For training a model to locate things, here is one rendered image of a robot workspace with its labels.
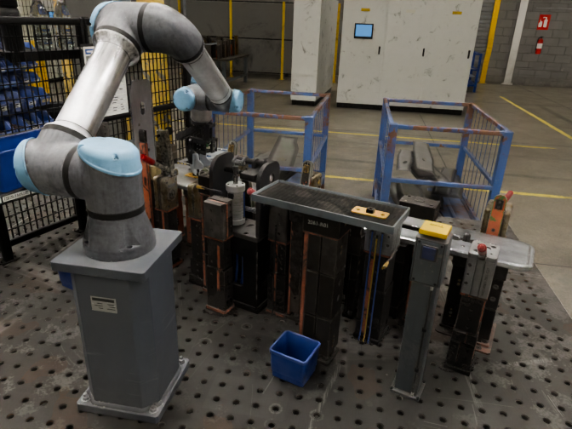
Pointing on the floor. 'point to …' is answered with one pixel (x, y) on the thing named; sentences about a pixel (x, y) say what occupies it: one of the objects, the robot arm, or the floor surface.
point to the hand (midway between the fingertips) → (196, 170)
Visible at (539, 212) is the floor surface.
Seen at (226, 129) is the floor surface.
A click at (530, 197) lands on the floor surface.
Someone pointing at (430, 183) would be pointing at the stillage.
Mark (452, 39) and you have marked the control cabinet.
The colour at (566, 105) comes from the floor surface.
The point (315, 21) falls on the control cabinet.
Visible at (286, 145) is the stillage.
